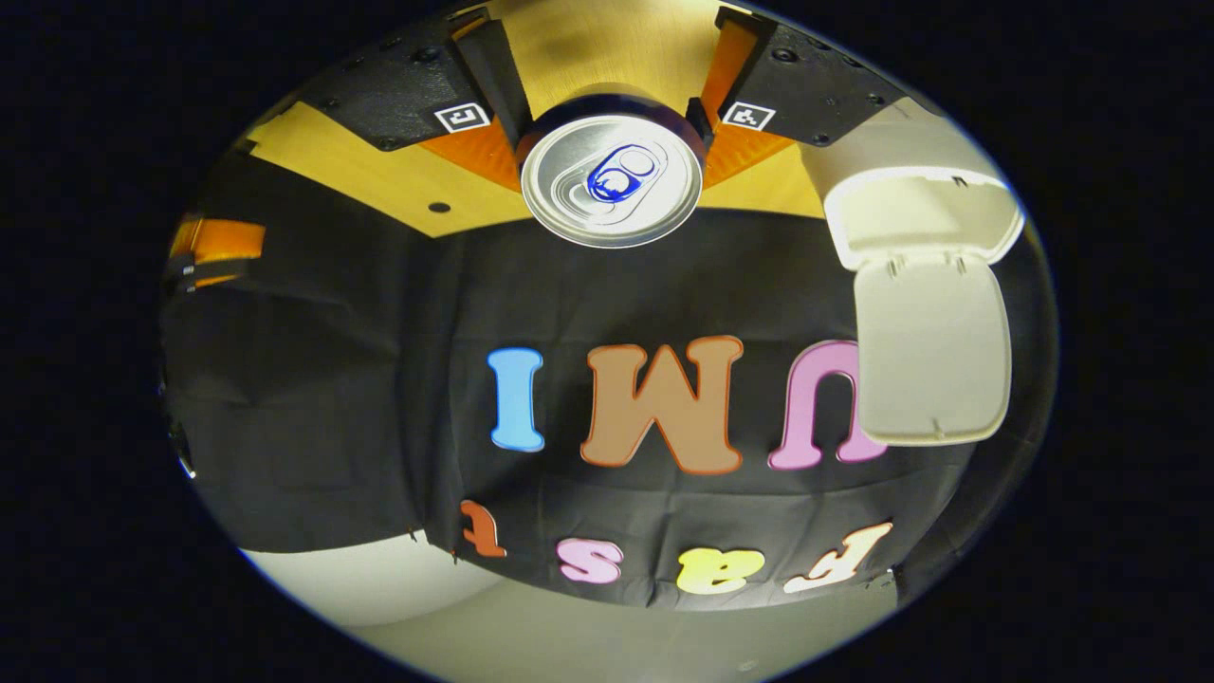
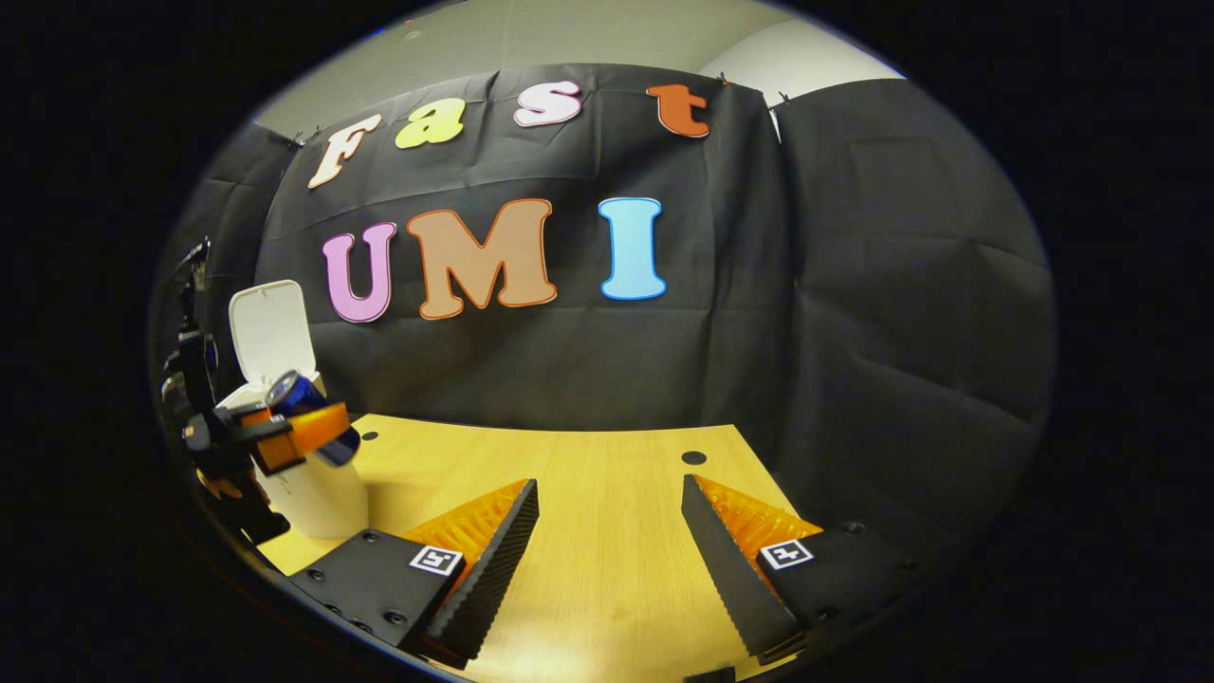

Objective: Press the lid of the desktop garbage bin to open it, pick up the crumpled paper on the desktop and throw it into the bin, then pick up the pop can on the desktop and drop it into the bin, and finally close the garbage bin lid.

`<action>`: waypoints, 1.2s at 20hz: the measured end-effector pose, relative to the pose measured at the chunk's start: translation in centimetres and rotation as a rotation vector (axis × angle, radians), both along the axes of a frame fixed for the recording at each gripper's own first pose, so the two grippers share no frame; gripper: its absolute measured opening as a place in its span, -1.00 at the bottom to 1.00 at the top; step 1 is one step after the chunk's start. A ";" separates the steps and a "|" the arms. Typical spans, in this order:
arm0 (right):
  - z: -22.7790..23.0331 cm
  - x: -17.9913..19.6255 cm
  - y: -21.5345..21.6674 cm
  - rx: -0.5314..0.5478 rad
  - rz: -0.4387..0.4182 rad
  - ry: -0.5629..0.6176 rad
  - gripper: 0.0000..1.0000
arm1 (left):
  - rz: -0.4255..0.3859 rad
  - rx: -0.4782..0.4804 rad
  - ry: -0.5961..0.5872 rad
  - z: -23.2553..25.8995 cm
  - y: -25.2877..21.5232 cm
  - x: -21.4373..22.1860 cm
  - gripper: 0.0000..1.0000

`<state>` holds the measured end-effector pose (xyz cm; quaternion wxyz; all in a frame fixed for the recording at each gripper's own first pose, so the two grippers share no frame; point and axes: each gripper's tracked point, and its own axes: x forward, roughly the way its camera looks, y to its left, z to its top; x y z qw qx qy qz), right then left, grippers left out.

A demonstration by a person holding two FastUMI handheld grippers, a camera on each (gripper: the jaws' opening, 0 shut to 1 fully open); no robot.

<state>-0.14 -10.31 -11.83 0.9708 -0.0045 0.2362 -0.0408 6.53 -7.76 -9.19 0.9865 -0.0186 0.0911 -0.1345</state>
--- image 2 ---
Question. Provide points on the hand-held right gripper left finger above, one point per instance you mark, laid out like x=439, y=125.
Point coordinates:
x=498, y=560

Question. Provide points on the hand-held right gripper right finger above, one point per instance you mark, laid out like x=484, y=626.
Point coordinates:
x=730, y=579

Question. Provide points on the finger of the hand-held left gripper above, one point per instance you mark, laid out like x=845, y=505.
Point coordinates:
x=318, y=427
x=248, y=414

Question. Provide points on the blue pop can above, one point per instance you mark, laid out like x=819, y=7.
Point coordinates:
x=299, y=391

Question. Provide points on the white desktop garbage bin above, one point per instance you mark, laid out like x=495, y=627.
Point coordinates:
x=270, y=332

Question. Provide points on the wooden desktop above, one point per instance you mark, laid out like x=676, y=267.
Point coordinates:
x=607, y=531

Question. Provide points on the black backdrop cloth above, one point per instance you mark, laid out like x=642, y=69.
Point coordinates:
x=854, y=285

